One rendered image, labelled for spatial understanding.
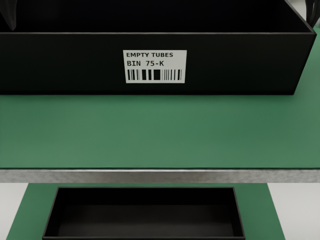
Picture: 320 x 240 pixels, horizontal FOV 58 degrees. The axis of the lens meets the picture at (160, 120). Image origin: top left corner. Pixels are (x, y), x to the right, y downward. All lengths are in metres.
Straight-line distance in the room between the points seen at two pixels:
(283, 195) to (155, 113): 1.23
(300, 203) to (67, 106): 1.33
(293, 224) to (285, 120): 1.09
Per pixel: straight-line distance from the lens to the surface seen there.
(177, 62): 0.46
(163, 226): 1.00
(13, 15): 0.58
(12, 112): 0.52
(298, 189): 1.67
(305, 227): 1.56
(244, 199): 1.11
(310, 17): 0.58
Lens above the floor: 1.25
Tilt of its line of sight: 42 degrees down
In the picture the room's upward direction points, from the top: straight up
